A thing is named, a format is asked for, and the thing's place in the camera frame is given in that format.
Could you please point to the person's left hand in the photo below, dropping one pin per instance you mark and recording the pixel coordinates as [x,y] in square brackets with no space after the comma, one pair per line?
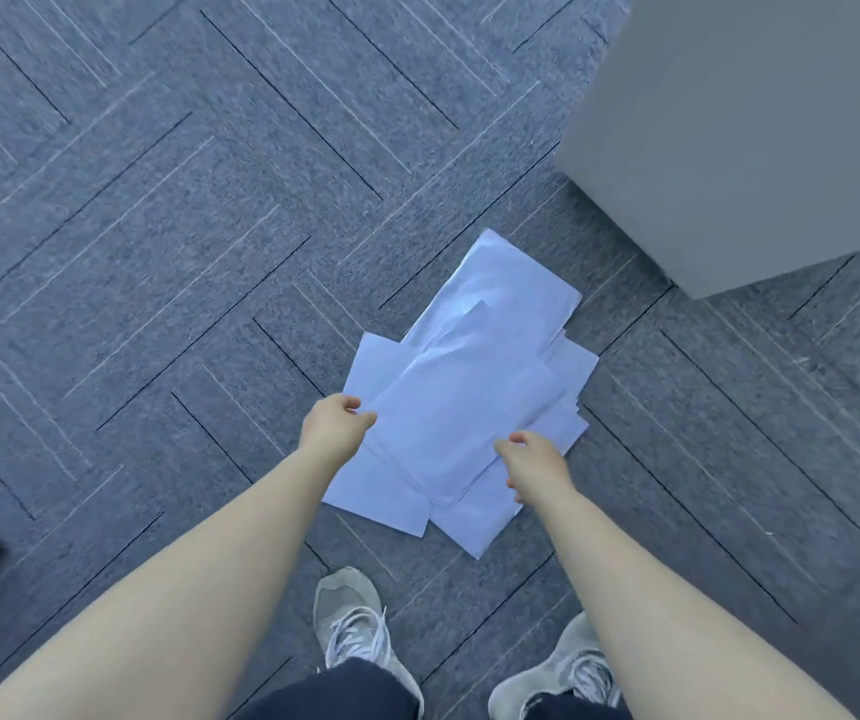
[328,434]

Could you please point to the person's right hand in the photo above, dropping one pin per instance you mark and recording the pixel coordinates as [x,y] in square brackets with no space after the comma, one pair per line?
[542,468]

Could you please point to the person's right thumb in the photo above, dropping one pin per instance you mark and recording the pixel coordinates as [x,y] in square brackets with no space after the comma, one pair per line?
[514,488]

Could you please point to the person's left thumb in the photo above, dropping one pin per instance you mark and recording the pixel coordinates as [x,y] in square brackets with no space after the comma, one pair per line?
[365,420]

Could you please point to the white paper sheet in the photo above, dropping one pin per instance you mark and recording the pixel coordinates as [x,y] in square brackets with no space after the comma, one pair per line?
[452,419]
[505,292]
[370,487]
[486,521]
[576,374]

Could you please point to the person's right forearm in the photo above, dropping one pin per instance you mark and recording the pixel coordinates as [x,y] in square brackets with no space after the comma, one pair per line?
[647,622]

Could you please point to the person's left forearm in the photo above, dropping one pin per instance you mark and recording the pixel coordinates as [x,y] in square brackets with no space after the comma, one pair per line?
[197,592]

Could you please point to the grey right sneaker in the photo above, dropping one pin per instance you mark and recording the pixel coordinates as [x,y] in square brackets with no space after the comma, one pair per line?
[576,663]

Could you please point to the grey sneaker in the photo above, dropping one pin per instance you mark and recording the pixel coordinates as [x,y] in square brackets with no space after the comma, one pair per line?
[355,614]
[576,663]

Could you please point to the grey left sneaker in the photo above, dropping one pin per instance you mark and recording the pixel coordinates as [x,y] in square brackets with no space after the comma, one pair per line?
[355,614]

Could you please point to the dark trousers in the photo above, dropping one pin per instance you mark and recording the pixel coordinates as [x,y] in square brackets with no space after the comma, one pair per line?
[340,693]

